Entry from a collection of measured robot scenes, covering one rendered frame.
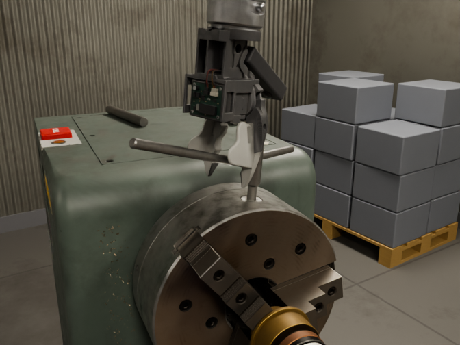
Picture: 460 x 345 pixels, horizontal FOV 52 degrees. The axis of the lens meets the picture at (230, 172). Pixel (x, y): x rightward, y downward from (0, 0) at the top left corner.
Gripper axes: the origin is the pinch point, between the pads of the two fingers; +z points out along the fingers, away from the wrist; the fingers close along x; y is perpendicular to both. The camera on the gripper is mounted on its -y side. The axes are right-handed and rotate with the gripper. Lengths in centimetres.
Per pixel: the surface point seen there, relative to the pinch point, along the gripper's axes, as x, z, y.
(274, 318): 13.2, 16.1, 4.2
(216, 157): 2.4, -3.6, 6.2
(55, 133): -47.7, 3.8, -0.9
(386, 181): -55, 55, -226
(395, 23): -107, -42, -329
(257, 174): 2.8, 0.1, -3.0
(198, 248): 1.4, 9.6, 7.2
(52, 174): -28.3, 5.9, 11.4
